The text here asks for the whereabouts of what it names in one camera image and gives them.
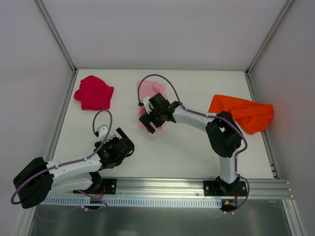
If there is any pink t shirt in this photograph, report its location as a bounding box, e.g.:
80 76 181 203
138 81 168 132

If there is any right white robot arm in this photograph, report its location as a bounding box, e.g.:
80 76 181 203
139 93 244 196

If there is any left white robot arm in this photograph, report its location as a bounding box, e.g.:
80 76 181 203
11 127 135 209

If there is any red t shirt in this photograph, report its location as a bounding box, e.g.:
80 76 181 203
73 75 114 111

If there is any orange t shirt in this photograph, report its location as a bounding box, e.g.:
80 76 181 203
208 94 274 135

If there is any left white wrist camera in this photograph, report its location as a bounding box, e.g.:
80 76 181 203
94 124 108 139

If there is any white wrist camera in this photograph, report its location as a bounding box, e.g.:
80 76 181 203
140 96 154 114
94 124 108 139

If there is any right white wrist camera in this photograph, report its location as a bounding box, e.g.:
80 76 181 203
140 96 154 114

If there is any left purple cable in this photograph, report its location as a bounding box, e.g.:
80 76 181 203
10 109 113 213

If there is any purple cable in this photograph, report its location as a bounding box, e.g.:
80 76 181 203
137 74 249 212
10 109 113 213

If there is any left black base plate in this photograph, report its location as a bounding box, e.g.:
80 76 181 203
91 178 117 195

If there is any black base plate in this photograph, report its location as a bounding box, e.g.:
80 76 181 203
91 178 117 195
203 179 248 197

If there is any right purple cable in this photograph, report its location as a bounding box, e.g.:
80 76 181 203
137 74 249 212

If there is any aluminium front rail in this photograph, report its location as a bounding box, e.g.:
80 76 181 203
27 175 294 199

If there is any white slotted cable duct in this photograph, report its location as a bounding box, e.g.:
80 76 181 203
41 196 222 208

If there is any left aluminium side rail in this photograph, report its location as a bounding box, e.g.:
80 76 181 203
43 69 78 161

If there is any aluminium side rail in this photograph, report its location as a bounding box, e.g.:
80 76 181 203
43 69 78 161
244 71 280 179

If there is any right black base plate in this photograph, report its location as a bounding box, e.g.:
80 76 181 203
203 179 248 197

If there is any left aluminium frame post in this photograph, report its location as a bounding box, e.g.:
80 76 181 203
34 0 77 74

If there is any aluminium frame post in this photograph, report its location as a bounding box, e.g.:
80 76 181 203
34 0 77 74
245 0 296 75

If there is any right aluminium side rail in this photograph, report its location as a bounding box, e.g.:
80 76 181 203
244 71 280 179

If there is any right aluminium frame post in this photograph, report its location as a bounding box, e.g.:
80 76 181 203
245 0 296 75

